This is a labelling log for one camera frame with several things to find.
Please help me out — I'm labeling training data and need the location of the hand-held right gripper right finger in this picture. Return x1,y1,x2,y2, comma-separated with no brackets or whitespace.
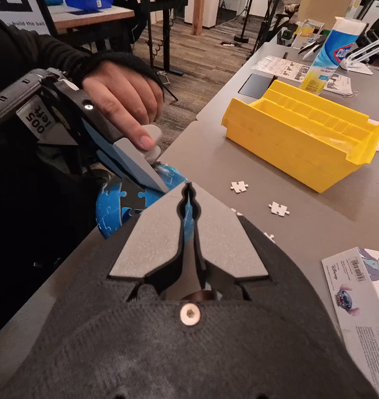
189,183,269,288

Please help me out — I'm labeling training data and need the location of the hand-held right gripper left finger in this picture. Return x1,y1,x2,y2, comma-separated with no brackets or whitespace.
108,183,190,296

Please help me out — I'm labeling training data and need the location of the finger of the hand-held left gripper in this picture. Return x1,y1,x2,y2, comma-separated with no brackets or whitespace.
81,118,147,189
112,125,170,194

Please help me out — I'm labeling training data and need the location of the blue puzzle ball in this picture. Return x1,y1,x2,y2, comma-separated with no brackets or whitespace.
95,161,194,244

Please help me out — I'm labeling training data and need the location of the person's left forearm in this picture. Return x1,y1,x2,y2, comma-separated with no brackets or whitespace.
0,12,164,98

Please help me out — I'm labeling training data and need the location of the puzzle cardboard box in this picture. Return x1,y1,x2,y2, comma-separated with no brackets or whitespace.
321,247,379,399

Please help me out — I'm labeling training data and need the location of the person's left hand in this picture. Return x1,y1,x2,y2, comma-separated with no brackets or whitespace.
81,60,165,151

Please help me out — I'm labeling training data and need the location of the wooden table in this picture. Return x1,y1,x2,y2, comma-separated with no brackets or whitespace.
47,3,136,32

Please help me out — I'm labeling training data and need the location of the blue plastic bin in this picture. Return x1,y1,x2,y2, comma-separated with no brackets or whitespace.
65,0,114,9

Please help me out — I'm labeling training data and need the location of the white printed sign board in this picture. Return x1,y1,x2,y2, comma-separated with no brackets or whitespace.
0,0,52,35

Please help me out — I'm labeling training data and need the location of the yellow plastic bin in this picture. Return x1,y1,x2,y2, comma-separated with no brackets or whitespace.
221,79,379,194

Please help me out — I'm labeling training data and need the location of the dark rectangular table panel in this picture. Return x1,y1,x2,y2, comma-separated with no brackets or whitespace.
238,74,276,100

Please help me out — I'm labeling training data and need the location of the printed paper sheet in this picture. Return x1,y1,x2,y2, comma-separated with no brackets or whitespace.
251,55,311,83
323,73,359,97

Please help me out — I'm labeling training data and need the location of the black tripod stand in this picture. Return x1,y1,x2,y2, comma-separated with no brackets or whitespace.
233,0,254,44

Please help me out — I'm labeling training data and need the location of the disinfecting wipes canister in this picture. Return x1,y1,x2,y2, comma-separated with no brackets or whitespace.
299,16,367,96

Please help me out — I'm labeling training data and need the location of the black hand tool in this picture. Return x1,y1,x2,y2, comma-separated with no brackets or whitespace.
298,34,328,60

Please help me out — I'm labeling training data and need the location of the clear acrylic stand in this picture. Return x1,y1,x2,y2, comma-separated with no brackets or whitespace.
293,19,325,49

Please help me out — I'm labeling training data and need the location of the white desk stand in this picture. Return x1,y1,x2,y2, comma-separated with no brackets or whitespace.
339,37,379,76

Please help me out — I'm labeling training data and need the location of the brown cardboard box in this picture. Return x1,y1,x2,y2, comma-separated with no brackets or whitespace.
297,0,362,23

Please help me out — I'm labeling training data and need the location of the black table leg frame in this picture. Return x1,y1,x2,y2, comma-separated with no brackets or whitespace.
145,0,184,77

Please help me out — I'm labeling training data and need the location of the wooden post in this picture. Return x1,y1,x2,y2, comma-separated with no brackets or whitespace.
192,0,206,37

